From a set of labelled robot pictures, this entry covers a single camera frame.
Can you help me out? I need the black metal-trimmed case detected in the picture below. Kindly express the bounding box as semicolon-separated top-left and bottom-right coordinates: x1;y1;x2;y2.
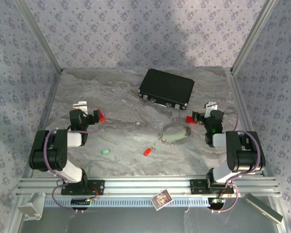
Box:
137;68;195;111

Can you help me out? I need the colourful picture card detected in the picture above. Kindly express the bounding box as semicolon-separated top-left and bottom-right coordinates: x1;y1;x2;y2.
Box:
150;189;173;211

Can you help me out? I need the grey metal bar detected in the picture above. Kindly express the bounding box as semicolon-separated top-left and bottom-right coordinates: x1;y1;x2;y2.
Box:
242;193;284;224

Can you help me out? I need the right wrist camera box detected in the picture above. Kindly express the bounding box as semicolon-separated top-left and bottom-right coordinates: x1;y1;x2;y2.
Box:
204;101;219;111

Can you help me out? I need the aluminium side rail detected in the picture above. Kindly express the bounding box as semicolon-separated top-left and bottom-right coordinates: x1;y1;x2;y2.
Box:
225;69;267;175
26;70;63;179

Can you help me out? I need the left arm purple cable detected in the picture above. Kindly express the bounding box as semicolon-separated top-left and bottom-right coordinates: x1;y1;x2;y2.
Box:
43;104;107;215

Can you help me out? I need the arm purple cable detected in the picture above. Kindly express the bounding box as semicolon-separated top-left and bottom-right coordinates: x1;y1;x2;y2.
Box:
43;104;107;215
209;101;262;215

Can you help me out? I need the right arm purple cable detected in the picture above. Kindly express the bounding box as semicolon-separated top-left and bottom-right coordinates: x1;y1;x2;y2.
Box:
209;101;262;215

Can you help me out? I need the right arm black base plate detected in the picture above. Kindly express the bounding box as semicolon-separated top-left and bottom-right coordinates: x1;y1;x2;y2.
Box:
190;179;235;195

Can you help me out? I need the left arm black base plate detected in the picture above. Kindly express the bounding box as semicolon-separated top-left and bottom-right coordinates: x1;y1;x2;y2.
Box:
61;179;105;196

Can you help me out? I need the aluminium mounting rail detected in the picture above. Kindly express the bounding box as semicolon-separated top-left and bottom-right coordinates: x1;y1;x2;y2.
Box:
16;177;281;198

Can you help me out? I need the grey slotted cable duct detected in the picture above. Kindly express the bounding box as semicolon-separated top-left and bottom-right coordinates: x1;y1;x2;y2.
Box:
45;197;210;208

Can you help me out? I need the aluminium corner post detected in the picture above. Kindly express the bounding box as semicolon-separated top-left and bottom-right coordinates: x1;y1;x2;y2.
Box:
230;0;281;75
14;0;64;72

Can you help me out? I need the grey plastic bracket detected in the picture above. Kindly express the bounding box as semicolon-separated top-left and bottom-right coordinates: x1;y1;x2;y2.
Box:
17;193;46;221

